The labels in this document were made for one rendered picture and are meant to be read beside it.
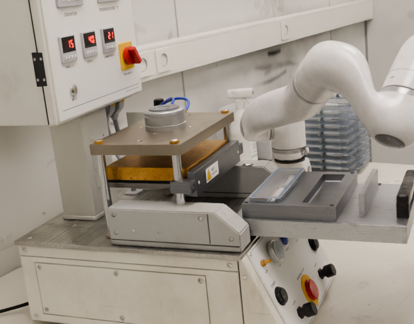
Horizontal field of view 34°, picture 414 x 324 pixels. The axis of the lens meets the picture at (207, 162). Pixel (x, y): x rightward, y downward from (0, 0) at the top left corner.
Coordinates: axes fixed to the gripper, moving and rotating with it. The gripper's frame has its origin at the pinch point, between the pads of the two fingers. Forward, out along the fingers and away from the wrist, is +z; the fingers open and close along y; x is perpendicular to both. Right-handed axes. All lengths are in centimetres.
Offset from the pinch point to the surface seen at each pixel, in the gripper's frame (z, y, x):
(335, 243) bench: 3.4, -12.1, 6.6
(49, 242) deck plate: -15, 28, 58
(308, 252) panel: -4.8, -13.5, 31.1
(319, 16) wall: -40, 30, -137
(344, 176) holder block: -21.1, -21.6, 32.1
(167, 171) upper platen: -27, 5, 51
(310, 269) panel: -2.7, -14.6, 34.5
